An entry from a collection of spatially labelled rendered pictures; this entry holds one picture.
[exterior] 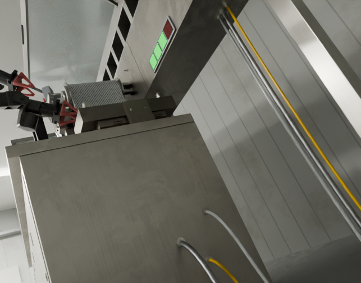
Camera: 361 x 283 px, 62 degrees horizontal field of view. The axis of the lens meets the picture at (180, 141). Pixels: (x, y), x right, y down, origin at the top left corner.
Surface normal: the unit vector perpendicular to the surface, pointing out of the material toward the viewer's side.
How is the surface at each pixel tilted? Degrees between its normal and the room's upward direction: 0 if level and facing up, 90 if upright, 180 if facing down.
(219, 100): 90
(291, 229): 90
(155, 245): 90
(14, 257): 90
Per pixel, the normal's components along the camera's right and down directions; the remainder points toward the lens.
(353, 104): -0.84, 0.19
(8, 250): 0.60, -0.50
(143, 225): 0.38, -0.46
